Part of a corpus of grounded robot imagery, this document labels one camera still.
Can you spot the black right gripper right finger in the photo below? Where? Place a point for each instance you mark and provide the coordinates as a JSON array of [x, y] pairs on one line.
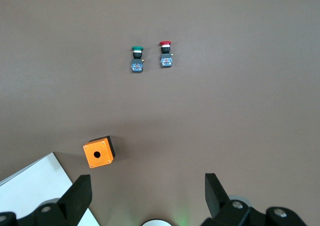
[[220, 206]]

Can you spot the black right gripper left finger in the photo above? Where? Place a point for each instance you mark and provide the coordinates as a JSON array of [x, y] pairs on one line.
[[75, 201]]

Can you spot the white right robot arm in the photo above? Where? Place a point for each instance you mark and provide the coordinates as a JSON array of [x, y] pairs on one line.
[[156, 222]]

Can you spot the white drawer cabinet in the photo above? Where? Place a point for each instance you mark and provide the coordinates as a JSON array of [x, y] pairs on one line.
[[32, 188]]

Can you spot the green mushroom push button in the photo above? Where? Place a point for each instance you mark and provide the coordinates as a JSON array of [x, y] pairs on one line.
[[137, 62]]

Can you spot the red mushroom push button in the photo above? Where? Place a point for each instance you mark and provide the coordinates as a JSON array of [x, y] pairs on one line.
[[165, 58]]

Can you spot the orange button enclosure box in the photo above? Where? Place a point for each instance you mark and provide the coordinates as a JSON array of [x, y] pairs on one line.
[[98, 154]]

